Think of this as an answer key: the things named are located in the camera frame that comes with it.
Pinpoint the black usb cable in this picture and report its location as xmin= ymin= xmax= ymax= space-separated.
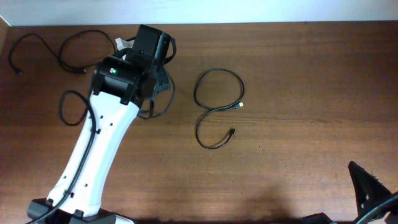
xmin=136 ymin=67 xmax=177 ymax=121
xmin=193 ymin=68 xmax=246 ymax=151
xmin=7 ymin=29 xmax=118 ymax=76

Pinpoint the right camera cable black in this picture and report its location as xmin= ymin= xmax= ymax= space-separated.
xmin=353 ymin=192 xmax=397 ymax=224

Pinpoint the camera cable black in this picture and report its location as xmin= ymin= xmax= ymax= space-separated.
xmin=353 ymin=192 xmax=397 ymax=224
xmin=26 ymin=35 xmax=177 ymax=224

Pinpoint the left camera cable black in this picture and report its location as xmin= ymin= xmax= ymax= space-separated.
xmin=26 ymin=35 xmax=177 ymax=224

